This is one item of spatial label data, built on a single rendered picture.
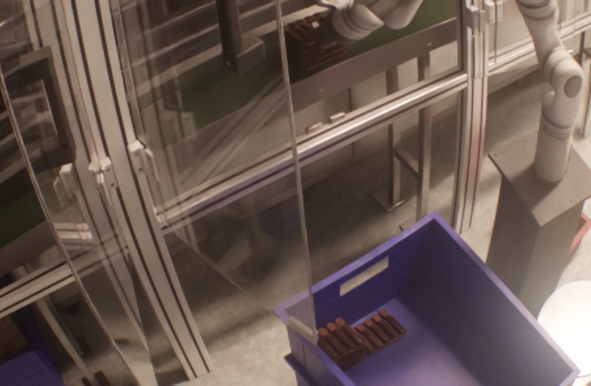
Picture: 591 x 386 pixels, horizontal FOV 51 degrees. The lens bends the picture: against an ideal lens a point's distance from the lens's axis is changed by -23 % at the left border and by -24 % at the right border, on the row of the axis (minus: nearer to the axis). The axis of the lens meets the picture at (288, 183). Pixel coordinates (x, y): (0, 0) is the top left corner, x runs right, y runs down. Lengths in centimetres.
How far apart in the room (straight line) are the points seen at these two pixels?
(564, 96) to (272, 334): 105
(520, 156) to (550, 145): 15
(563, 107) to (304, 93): 58
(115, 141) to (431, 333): 83
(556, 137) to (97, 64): 90
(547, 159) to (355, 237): 83
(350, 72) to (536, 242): 56
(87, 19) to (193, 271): 116
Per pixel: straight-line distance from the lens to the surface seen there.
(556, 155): 149
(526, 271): 166
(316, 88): 154
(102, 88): 120
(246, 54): 79
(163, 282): 156
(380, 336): 166
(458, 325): 169
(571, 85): 137
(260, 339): 195
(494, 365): 164
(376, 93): 206
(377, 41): 162
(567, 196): 155
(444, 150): 237
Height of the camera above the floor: 165
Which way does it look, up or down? 46 degrees down
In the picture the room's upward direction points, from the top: 7 degrees counter-clockwise
